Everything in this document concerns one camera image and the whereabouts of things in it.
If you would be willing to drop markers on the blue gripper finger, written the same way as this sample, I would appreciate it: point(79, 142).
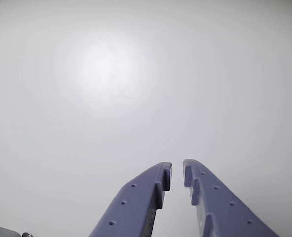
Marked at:
point(222, 212)
point(133, 207)

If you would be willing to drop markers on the grey plastic container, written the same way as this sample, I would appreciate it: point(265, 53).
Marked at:
point(0, 231)

